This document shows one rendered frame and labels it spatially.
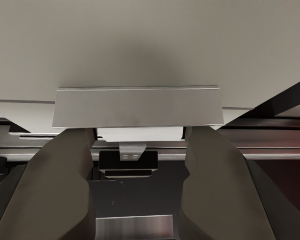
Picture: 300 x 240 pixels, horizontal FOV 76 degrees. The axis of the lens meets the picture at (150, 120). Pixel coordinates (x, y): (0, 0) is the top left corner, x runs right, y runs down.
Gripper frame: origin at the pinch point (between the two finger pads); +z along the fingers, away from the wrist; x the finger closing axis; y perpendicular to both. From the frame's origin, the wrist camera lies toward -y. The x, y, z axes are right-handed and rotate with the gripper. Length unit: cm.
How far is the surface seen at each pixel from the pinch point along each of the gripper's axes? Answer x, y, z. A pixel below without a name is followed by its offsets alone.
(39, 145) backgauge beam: -23.0, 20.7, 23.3
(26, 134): -11.5, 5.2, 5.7
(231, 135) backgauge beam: 22.2, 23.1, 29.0
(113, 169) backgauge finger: -6.2, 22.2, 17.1
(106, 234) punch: -3.6, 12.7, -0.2
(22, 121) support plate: -9.4, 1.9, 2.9
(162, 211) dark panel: 6, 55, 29
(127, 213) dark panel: -6, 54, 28
